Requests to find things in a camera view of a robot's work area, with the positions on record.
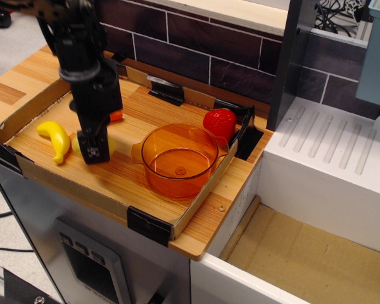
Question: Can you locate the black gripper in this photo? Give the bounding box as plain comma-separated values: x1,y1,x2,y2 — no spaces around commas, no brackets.
68,58,123,165

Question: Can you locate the yellow toy potato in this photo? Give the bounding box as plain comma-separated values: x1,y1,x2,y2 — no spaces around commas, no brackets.
72,135,115,156

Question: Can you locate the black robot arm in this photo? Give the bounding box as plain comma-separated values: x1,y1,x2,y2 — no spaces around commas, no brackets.
0,1,123,164

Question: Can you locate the orange transparent plastic pot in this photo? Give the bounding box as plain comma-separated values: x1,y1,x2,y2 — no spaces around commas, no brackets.
130,123,229,198

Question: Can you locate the cardboard fence with black tape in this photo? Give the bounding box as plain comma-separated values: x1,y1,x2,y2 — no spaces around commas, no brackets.
0,51,264,248

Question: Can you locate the orange toy carrot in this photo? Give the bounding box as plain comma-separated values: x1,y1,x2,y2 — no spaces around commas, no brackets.
109,110,123,122

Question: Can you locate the yellow toy banana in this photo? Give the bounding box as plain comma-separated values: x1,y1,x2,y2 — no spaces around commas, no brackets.
36,121,70,165

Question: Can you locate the silver toy oven front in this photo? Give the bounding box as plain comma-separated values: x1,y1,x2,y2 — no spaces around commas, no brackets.
0,164,191,303

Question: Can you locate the red toy strawberry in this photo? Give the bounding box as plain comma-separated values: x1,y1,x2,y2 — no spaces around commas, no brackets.
203,108,237,146

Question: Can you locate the black caster wheel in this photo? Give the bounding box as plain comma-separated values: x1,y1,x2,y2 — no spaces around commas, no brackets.
0,9,11,29

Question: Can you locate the white toy sink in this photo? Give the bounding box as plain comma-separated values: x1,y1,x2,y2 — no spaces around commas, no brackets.
191,99,380,303

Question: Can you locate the light blue bin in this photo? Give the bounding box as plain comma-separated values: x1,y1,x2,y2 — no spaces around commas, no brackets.
356,1,380,105

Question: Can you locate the dark grey upright post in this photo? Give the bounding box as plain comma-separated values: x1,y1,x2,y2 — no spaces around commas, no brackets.
267,0,317,131

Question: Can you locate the black cable bundle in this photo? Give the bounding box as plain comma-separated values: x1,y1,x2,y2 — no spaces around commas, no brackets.
314,0,373,41

